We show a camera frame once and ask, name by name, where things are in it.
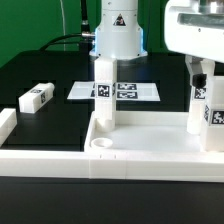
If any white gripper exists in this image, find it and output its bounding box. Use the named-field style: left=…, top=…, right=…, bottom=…
left=164, top=0, right=224, bottom=88

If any white desk tabletop panel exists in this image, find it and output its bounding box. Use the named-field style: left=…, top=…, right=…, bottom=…
left=84, top=111, right=205, bottom=154

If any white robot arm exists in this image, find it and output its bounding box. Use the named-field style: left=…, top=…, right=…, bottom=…
left=90, top=0, right=224, bottom=63

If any white U-shaped obstacle fence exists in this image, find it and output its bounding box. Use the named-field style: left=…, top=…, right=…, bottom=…
left=0, top=108, right=224, bottom=183

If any white marker sheet with tags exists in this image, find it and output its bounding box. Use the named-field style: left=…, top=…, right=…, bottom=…
left=68, top=81, right=160, bottom=102

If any black cable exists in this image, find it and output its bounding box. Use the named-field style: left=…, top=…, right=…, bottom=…
left=39, top=0, right=98, bottom=52

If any white thin cable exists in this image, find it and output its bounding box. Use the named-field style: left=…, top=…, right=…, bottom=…
left=59, top=0, right=66, bottom=52

